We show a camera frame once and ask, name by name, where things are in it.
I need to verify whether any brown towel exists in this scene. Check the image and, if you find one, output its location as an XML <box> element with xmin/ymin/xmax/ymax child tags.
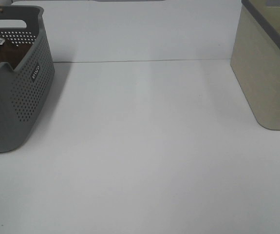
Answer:
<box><xmin>0</xmin><ymin>43</ymin><xmax>32</xmax><ymax>69</ymax></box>

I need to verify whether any grey perforated laundry basket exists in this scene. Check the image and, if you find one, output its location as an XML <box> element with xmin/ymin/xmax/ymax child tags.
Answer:
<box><xmin>0</xmin><ymin>5</ymin><xmax>55</xmax><ymax>153</ymax></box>

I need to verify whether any beige plastic basket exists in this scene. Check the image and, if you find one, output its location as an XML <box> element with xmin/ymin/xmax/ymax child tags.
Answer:
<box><xmin>230</xmin><ymin>0</ymin><xmax>280</xmax><ymax>130</ymax></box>

